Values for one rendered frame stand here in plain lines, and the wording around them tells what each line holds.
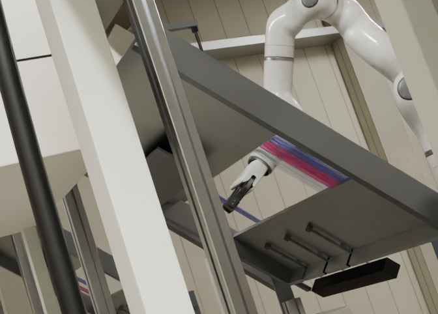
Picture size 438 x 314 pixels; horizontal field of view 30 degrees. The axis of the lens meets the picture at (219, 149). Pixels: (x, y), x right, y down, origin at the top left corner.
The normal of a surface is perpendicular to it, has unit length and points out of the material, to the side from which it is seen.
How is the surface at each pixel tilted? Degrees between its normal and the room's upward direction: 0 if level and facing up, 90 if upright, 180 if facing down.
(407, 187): 90
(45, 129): 90
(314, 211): 137
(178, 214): 90
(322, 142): 90
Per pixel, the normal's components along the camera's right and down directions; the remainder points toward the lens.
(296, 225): -0.36, 0.82
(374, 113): 0.48, -0.31
